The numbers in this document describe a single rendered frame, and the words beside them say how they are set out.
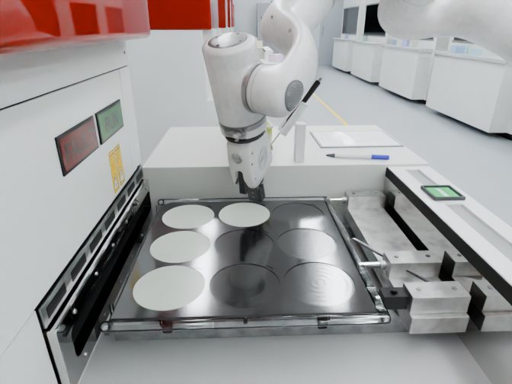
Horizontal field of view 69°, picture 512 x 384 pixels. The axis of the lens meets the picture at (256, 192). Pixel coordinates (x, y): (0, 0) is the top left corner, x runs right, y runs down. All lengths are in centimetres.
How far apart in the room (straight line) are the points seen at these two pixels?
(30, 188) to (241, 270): 31
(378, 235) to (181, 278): 37
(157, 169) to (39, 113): 41
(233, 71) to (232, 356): 41
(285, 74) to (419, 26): 42
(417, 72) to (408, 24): 621
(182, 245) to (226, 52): 32
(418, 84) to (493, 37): 627
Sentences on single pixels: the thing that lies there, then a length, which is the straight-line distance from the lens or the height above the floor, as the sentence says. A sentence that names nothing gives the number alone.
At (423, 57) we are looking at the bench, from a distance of 712.
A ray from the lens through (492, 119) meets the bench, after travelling 524.
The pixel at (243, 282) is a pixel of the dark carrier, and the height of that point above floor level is 90.
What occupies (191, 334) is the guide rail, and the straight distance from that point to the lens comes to 59.
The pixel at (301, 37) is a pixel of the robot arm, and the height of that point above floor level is 122.
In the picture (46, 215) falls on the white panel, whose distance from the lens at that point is 47.
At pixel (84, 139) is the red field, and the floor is 110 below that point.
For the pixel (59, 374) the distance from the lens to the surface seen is 52.
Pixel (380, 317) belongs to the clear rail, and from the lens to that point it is 52.
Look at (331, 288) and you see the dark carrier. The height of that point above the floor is 90.
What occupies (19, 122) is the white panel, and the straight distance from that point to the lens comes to 43.
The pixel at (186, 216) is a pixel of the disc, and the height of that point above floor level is 90.
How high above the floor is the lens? 124
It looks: 24 degrees down
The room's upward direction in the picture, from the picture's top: straight up
